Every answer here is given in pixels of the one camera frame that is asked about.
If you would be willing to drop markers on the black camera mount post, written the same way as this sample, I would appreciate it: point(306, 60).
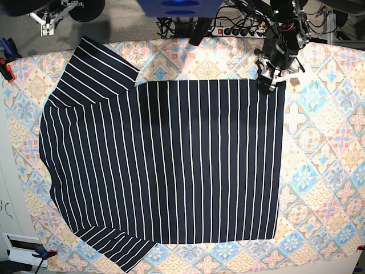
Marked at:
point(200, 30)

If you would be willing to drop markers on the navy white striped T-shirt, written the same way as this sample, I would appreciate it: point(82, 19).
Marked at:
point(163, 162)

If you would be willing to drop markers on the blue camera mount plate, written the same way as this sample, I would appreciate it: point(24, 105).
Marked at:
point(180, 8)

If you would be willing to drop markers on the white wall vent panel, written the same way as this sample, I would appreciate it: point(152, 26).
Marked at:
point(21, 248)

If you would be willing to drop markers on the blue clamp lower left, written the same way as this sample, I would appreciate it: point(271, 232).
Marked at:
point(44, 255)

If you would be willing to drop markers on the patterned floral tablecloth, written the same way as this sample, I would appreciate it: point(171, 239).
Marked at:
point(321, 208)

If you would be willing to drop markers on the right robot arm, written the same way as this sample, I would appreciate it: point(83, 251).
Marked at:
point(48, 13)

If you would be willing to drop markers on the blue clamp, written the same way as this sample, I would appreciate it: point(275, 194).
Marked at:
point(11, 54)
point(44, 255)

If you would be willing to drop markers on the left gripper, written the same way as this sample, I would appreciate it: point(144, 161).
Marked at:
point(271, 65)

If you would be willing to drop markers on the white power strip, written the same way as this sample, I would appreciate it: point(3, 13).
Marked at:
point(239, 32)

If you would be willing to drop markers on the blue clamp upper left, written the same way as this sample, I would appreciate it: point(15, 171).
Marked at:
point(11, 54)

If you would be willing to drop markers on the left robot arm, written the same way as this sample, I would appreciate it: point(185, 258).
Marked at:
point(292, 26)

